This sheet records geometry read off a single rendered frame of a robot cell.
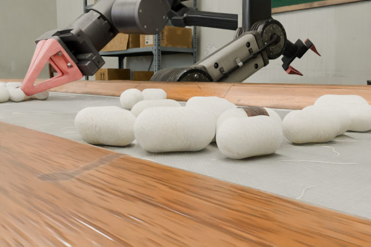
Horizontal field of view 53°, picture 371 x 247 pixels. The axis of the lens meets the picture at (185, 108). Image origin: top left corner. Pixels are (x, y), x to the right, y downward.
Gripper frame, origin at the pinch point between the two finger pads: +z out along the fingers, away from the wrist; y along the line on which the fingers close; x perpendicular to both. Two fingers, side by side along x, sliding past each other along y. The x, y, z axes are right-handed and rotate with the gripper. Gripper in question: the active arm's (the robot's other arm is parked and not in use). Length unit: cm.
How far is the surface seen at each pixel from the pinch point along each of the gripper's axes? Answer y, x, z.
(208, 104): 38.3, -4.2, 4.2
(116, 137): 36.2, -5.9, 8.4
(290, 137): 41.4, -1.2, 3.2
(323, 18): -58, 105, -179
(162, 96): 16.4, 6.8, -6.9
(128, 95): 20.3, 1.4, -1.4
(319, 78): -59, 133, -155
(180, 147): 39.2, -4.8, 7.5
